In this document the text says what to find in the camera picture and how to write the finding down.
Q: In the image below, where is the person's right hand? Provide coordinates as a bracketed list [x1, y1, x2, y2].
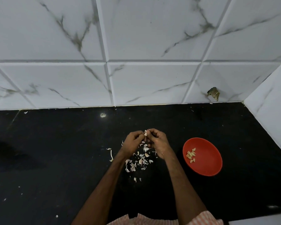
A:
[147, 128, 175, 160]

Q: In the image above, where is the person's left hand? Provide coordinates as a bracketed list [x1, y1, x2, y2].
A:
[120, 131, 146, 160]

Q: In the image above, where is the person's right forearm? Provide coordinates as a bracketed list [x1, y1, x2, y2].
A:
[163, 152, 207, 220]

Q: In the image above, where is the person's left forearm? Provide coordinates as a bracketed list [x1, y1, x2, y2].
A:
[71, 153, 131, 225]

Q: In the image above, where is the pile of garlic skins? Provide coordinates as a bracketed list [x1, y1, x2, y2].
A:
[121, 140, 158, 183]

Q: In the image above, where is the pile of peeled garlic cloves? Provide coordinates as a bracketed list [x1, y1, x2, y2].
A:
[186, 148, 197, 164]

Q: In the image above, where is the red plastic bowl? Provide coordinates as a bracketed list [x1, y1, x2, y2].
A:
[183, 138, 223, 177]

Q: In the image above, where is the dried leaf scrap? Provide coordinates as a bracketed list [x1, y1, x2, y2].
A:
[207, 87, 220, 101]

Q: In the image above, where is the striped orange white garment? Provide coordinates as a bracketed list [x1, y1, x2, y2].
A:
[106, 210, 224, 225]

